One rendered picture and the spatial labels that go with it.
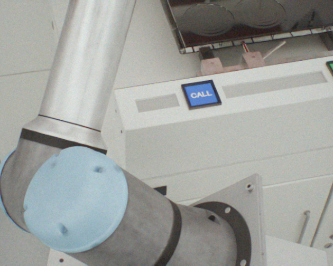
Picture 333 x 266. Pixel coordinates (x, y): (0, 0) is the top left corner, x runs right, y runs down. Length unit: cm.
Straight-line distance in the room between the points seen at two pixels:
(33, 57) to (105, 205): 109
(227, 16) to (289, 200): 39
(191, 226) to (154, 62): 63
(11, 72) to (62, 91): 94
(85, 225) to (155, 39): 77
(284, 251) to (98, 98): 43
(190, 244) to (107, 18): 31
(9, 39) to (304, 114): 84
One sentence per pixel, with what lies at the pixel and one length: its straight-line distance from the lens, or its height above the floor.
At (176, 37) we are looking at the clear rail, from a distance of 131.
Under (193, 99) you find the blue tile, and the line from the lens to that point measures 111.
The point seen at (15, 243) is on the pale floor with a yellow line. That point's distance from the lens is 210.
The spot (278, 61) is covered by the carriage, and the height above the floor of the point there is 88.
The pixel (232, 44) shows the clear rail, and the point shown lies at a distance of 132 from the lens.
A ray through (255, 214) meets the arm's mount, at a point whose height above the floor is 107.
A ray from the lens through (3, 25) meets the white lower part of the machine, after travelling 170.
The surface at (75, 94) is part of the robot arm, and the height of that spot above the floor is 114.
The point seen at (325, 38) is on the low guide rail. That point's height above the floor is 83.
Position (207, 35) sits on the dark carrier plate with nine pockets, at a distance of 133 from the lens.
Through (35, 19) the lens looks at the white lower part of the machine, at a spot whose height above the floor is 69.
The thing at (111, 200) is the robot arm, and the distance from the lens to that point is 73.
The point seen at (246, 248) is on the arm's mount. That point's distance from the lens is 83.
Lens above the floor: 177
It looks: 49 degrees down
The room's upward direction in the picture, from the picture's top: 2 degrees clockwise
